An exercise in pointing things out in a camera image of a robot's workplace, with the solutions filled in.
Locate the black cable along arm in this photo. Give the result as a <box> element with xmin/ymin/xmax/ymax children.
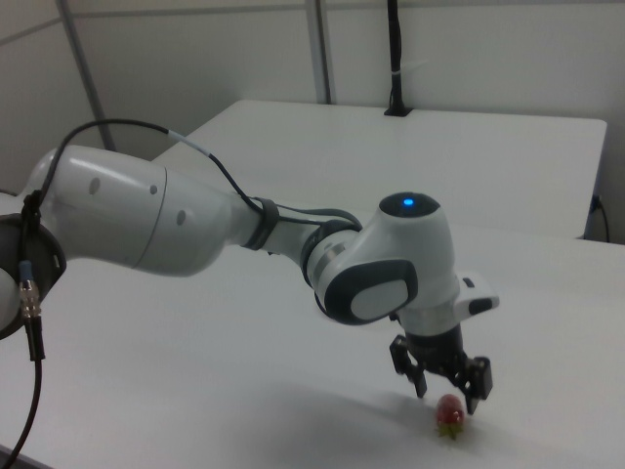
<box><xmin>0</xmin><ymin>118</ymin><xmax>363</xmax><ymax>465</ymax></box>

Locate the red strawberry with green leaves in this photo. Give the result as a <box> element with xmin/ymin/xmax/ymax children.
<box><xmin>435</xmin><ymin>393</ymin><xmax>466</xmax><ymax>441</ymax></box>

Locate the white rectangular table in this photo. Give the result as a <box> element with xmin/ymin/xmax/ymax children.
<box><xmin>153</xmin><ymin>99</ymin><xmax>608</xmax><ymax>241</ymax></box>

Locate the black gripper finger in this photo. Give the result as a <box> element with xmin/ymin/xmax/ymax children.
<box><xmin>389</xmin><ymin>333</ymin><xmax>430</xmax><ymax>399</ymax></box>
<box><xmin>449</xmin><ymin>355</ymin><xmax>492</xmax><ymax>417</ymax></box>

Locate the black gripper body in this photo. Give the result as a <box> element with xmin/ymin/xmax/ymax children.
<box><xmin>398</xmin><ymin>323</ymin><xmax>471</xmax><ymax>387</ymax></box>

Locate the grey strap around arm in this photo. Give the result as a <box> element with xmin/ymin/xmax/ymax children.
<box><xmin>243</xmin><ymin>196</ymin><xmax>280</xmax><ymax>251</ymax></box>

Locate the black pole with clamp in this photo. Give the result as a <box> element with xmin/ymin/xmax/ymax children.
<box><xmin>383</xmin><ymin>0</ymin><xmax>412</xmax><ymax>118</ymax></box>

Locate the black cable at table edge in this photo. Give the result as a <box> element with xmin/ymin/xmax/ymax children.
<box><xmin>591</xmin><ymin>193</ymin><xmax>612</xmax><ymax>242</ymax></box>

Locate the grey partition post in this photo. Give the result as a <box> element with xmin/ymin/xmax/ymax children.
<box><xmin>306</xmin><ymin>0</ymin><xmax>339</xmax><ymax>106</ymax></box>
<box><xmin>55</xmin><ymin>0</ymin><xmax>117</xmax><ymax>152</ymax></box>

